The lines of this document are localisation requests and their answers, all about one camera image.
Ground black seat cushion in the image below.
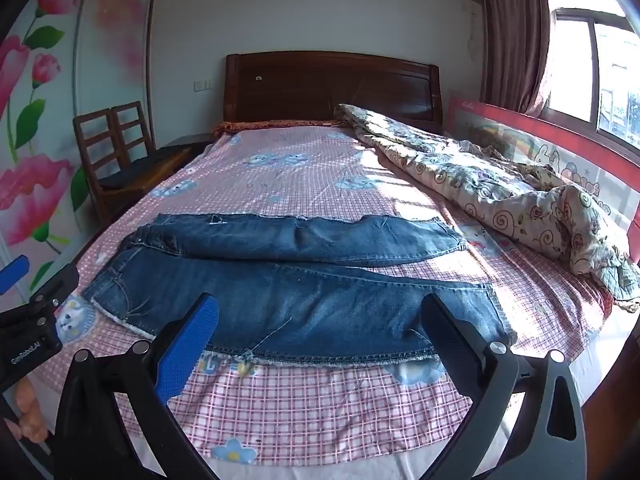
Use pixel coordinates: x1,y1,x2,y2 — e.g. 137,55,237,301
96,149,187,191

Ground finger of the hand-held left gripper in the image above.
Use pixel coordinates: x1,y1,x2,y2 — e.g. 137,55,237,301
29,263,81,312
0,254,29,297

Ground blue denim pants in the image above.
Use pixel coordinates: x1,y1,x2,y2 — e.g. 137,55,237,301
81,213,517,367

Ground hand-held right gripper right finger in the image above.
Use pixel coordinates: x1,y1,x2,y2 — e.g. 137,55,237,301
420,292,588,480

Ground brown curtain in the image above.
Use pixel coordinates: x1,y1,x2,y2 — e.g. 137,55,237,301
477,0,553,121

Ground person's left hand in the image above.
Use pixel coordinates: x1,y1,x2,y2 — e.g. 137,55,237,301
12,379,48,445

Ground floral swirl quilt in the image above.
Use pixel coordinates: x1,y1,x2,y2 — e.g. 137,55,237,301
334,104,640,313

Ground dark wooden nightstand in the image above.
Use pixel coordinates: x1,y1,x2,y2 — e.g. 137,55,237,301
162,133,217,150

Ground dark wooden headboard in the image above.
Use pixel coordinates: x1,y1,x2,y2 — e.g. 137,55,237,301
223,50,444,135

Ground window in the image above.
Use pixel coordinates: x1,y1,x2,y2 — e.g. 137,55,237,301
545,0,640,151

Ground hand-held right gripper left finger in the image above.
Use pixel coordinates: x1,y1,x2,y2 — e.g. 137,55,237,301
52,291,221,480

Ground wooden slat-back chair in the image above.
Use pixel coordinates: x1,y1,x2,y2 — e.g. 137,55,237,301
73,109,151,223
111,101,196,196

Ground pink plaid bear bedsheet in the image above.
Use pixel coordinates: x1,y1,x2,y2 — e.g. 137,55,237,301
31,125,613,463

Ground red cartoon bed rail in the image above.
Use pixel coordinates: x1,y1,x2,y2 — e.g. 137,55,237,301
446,94,640,241

